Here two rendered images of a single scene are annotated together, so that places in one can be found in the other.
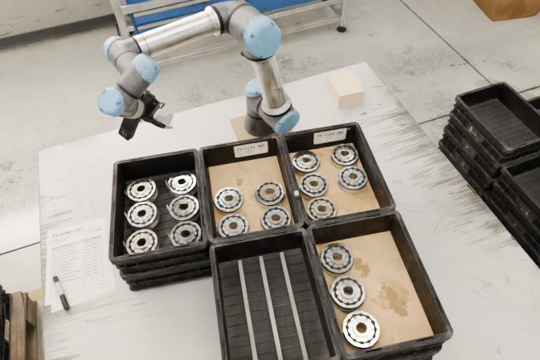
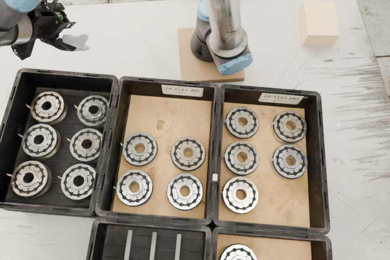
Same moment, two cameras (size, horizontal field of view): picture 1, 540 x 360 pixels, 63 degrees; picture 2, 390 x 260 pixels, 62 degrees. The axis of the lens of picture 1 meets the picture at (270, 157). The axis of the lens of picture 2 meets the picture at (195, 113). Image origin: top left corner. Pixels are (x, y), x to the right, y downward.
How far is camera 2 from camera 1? 0.75 m
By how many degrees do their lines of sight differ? 20
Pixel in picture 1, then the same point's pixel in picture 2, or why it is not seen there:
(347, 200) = (274, 186)
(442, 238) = (365, 246)
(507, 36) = not seen: outside the picture
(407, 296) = not seen: outside the picture
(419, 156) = (374, 134)
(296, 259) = (193, 246)
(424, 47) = not seen: outside the picture
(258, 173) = (184, 119)
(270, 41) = not seen: outside the picture
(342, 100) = (310, 39)
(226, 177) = (146, 115)
